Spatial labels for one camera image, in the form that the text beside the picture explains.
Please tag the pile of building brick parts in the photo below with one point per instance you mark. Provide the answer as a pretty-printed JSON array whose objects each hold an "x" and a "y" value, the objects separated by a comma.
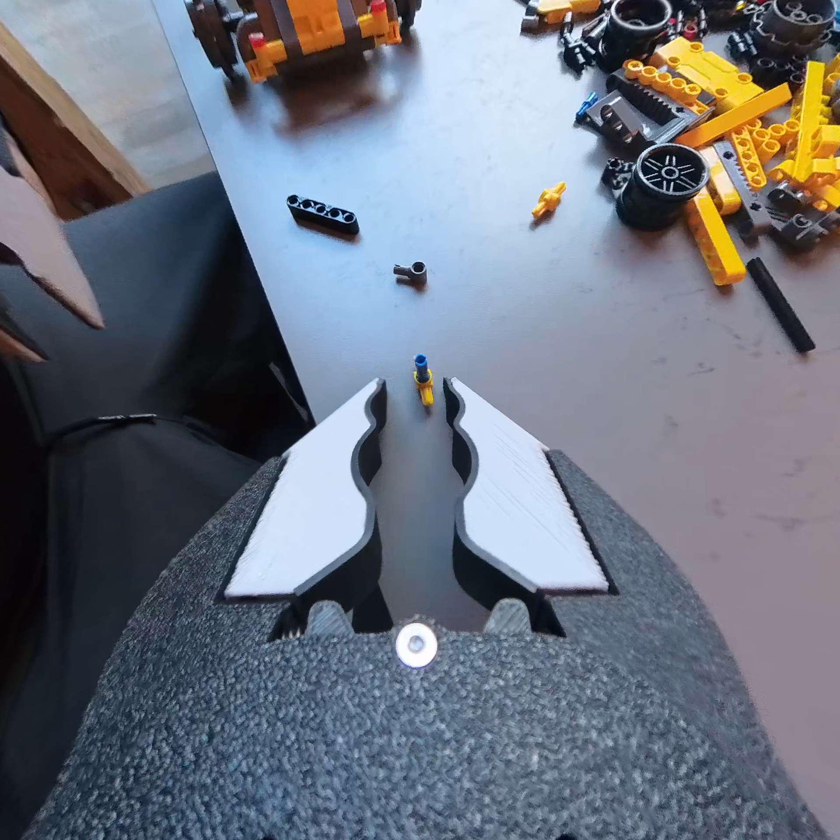
[{"x": 754, "y": 131}]

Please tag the black axle rod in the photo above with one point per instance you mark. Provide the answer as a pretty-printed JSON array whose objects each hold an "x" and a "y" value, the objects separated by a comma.
[{"x": 781, "y": 305}]

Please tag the grey desk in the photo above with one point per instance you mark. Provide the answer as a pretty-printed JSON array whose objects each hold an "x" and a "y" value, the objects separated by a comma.
[{"x": 525, "y": 394}]

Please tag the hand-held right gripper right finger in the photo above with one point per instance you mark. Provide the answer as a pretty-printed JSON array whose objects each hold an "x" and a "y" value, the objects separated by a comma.
[{"x": 518, "y": 512}]

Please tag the black holed beam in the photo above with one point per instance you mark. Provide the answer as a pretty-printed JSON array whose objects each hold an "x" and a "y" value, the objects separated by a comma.
[{"x": 323, "y": 213}]

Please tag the dark grey pin connector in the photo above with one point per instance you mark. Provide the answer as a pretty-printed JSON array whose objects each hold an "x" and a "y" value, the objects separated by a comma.
[{"x": 415, "y": 272}]

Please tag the black spoked wheel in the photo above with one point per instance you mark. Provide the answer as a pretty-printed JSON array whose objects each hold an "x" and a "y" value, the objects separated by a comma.
[{"x": 663, "y": 184}]

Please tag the yellow cross axle connector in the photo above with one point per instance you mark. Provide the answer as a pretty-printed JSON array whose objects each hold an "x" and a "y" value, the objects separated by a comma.
[
  {"x": 425, "y": 388},
  {"x": 548, "y": 200}
]

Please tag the yellow brick vehicle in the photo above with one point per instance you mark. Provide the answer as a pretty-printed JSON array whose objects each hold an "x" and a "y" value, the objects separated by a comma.
[{"x": 315, "y": 26}]

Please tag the long yellow holed beam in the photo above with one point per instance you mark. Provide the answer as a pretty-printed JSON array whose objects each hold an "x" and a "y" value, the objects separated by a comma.
[{"x": 716, "y": 246}]

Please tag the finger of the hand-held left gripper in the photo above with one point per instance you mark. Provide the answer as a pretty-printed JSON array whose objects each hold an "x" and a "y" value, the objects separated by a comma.
[
  {"x": 46, "y": 249},
  {"x": 16, "y": 344}
]

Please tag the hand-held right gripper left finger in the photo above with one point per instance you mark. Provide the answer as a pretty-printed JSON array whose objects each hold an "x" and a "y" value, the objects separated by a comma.
[{"x": 308, "y": 512}]

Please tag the wooden post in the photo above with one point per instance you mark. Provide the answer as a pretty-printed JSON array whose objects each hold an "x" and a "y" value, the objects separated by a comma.
[{"x": 65, "y": 131}]

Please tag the grey toothed rack piece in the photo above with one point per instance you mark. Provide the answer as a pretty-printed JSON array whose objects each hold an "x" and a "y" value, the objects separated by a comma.
[{"x": 630, "y": 118}]

